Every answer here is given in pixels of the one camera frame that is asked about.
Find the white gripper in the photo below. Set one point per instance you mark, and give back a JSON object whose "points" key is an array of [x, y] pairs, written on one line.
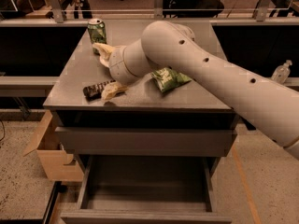
{"points": [[119, 64]]}

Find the black rxbar chocolate bar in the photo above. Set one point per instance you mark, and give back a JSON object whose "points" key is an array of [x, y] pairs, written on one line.
{"points": [[94, 91]]}

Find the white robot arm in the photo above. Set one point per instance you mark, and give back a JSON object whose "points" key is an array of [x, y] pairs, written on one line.
{"points": [[269, 106]]}

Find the closed top drawer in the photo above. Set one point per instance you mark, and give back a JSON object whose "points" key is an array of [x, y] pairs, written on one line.
{"points": [[146, 142]]}

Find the grey drawer cabinet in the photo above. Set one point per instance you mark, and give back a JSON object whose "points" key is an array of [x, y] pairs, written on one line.
{"points": [[190, 107]]}

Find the open middle drawer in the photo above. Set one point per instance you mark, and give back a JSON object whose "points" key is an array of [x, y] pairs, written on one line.
{"points": [[145, 190]]}

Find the white paper bowl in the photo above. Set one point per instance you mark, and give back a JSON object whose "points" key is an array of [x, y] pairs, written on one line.
{"points": [[104, 62]]}

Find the green soda can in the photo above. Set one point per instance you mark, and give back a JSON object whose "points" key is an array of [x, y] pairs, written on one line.
{"points": [[97, 31]]}

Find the green chip bag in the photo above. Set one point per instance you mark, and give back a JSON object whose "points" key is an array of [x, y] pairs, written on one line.
{"points": [[168, 79]]}

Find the metal railing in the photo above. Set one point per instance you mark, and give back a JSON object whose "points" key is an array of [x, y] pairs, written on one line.
{"points": [[82, 10]]}

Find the black office chair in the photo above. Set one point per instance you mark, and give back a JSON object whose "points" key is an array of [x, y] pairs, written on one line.
{"points": [[192, 8]]}

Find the cardboard box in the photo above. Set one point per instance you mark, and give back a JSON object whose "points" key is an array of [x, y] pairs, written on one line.
{"points": [[57, 164]]}

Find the clear sanitizer bottle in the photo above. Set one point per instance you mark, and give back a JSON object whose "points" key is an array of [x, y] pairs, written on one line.
{"points": [[282, 72]]}

